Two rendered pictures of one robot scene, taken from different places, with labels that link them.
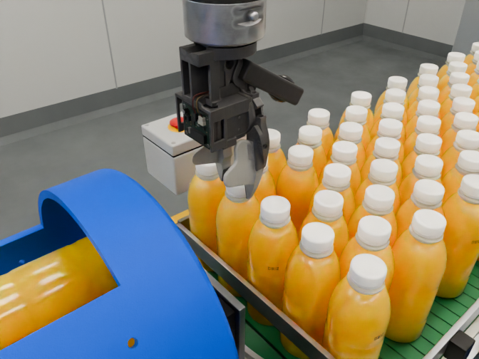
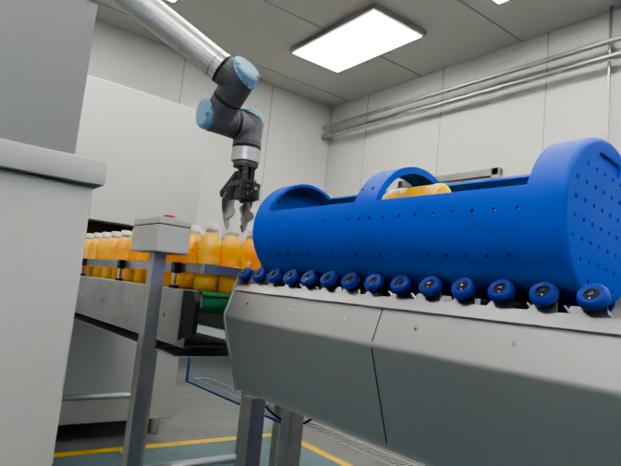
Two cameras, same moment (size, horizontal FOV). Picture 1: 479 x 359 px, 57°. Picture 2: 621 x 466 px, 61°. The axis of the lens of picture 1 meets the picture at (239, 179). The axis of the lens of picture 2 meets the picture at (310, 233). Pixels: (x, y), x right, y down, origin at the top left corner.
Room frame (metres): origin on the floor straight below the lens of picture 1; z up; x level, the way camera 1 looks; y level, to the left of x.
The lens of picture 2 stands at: (0.20, 1.64, 0.93)
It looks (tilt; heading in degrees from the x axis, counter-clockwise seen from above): 6 degrees up; 272
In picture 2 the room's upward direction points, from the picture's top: 6 degrees clockwise
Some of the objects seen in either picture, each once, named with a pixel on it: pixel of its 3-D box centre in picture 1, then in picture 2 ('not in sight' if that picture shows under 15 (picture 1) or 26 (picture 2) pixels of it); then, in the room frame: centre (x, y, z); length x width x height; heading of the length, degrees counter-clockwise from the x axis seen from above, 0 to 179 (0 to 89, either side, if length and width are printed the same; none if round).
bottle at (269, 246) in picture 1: (271, 265); (249, 264); (0.45, -0.05, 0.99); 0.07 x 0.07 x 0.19
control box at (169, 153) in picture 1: (204, 142); (160, 236); (0.72, 0.06, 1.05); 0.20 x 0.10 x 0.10; 130
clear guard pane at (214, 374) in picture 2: not in sight; (235, 339); (0.57, -0.62, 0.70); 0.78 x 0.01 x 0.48; 130
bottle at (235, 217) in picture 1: (239, 238); (229, 263); (0.51, 0.00, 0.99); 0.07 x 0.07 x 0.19
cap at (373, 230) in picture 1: (373, 231); not in sight; (0.41, -0.17, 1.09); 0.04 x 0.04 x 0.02
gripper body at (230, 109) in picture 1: (221, 90); (243, 182); (0.49, 0.02, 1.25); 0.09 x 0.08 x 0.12; 130
